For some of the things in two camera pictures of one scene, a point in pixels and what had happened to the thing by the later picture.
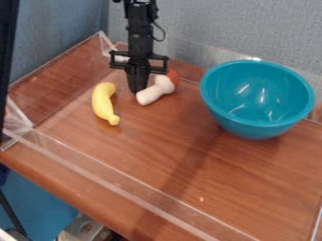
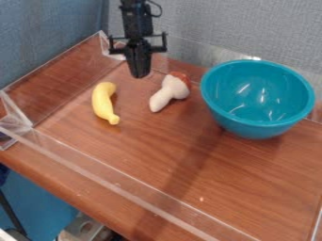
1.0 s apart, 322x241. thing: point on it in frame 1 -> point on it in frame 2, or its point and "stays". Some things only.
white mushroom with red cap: x=165 y=86 -> x=177 y=88
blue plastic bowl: x=260 y=97 stays
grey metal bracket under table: x=85 y=229 stays
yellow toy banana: x=102 y=102 stays
